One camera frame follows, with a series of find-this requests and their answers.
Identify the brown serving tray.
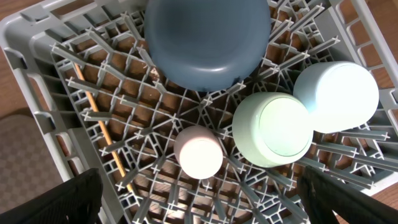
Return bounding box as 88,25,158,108
1,114,63,213

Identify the pink white cup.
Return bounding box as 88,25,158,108
174,126,223,179

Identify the dark blue plate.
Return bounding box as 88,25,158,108
144,0,271,91

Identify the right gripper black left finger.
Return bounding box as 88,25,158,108
1,168,103,224

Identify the light blue saucer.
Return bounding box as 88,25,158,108
293,61,379,133

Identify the mint green bowl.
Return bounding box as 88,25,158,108
232,92,313,168

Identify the grey dishwasher rack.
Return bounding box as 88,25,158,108
1,1,397,223

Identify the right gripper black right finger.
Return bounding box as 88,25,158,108
297,166,397,224

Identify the wooden chopstick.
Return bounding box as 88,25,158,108
73,63,133,192

